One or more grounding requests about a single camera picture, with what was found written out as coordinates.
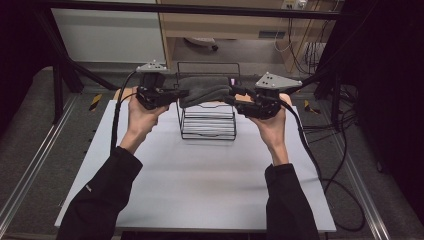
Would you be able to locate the white table board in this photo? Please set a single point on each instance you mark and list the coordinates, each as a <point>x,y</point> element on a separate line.
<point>200,180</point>

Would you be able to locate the office chair base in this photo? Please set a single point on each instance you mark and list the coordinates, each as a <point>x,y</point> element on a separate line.
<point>203,42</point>

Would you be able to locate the white power strip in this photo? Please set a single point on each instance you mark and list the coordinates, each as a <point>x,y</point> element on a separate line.
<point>294,4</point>

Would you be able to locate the black metal stand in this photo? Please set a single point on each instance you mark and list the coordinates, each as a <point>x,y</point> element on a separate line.
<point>61,73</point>
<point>328,83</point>

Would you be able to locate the black frame crossbar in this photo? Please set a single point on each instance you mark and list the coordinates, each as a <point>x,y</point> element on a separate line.
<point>186,9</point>

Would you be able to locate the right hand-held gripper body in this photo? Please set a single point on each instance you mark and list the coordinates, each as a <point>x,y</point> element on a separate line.
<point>265,106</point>

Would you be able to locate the light wooden desk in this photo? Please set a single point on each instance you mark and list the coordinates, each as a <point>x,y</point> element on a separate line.
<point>220,26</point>

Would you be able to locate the aluminium floor rail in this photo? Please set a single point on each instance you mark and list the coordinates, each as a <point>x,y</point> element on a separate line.
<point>360,190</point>
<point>36,156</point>

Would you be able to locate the person's right hand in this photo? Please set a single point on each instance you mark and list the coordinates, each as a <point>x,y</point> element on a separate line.
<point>275,130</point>

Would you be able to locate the yellow black tape strip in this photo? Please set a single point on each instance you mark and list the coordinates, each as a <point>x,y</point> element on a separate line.
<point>310,107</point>
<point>95,102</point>

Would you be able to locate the person's left hand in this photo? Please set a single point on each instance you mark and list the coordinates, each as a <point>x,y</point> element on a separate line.
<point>140,116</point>

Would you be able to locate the dark grey towel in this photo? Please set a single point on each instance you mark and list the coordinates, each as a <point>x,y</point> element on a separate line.
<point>205,90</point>

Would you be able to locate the white cabinet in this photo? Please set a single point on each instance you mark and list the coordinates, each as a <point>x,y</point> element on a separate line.
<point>110,36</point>

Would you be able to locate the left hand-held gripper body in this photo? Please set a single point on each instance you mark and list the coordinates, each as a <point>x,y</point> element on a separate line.
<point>153,96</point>

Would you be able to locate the black curtain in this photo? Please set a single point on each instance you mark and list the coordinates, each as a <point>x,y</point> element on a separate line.
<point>16,50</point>
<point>390,83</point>

